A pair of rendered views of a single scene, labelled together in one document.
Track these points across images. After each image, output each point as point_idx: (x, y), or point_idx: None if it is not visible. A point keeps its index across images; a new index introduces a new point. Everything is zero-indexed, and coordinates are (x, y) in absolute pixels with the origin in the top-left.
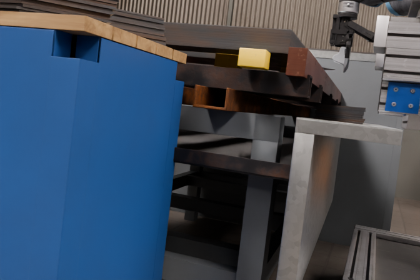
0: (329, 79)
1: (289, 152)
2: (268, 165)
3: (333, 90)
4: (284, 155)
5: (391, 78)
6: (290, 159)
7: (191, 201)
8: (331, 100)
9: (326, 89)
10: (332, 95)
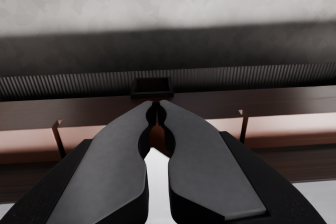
0: (309, 108)
1: (229, 88)
2: None
3: (24, 113)
4: (296, 82)
5: None
6: (326, 69)
7: None
8: (135, 86)
9: (328, 90)
10: (33, 104)
